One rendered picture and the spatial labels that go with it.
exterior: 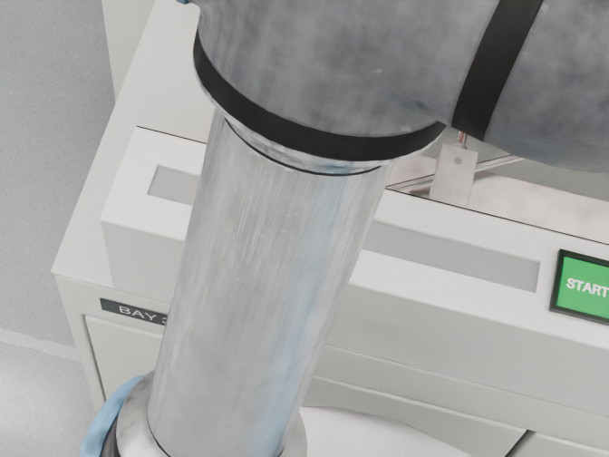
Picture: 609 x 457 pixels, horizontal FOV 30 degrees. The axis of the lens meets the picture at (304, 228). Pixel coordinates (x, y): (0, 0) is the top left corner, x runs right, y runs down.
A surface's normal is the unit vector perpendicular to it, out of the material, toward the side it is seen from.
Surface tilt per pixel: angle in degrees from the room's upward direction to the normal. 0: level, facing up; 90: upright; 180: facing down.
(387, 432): 0
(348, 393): 90
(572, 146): 92
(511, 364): 90
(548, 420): 90
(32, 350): 0
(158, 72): 0
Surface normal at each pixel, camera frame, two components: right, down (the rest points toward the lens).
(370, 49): -0.38, 0.73
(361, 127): 0.17, 0.73
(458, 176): 0.07, -0.45
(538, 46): -0.30, 0.36
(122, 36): -0.24, 0.86
